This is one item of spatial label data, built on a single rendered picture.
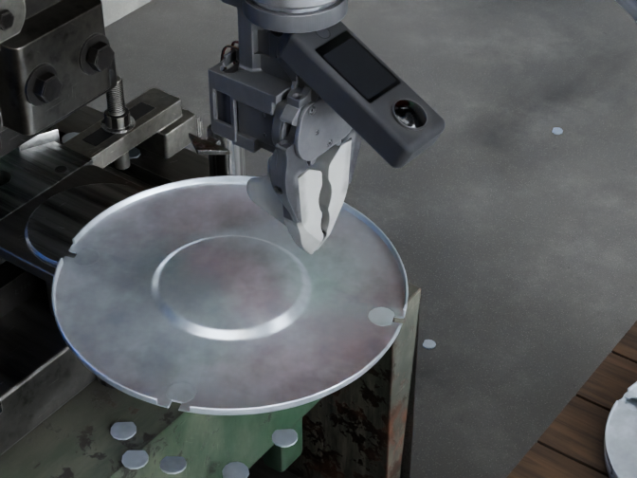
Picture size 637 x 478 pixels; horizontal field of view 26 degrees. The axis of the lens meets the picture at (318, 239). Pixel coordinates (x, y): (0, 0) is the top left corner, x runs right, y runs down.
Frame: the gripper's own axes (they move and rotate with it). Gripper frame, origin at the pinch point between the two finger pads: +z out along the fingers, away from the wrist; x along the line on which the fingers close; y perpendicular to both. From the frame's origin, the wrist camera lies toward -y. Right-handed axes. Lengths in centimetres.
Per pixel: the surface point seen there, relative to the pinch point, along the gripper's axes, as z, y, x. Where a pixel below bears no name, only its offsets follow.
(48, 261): 9.0, 23.6, 6.7
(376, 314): 9.6, -1.9, -5.1
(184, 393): 9.4, 4.1, 11.4
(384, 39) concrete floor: 86, 102, -157
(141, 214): 8.5, 21.4, -2.4
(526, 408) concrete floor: 87, 18, -76
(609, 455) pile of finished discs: 50, -10, -41
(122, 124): 11.1, 35.9, -14.7
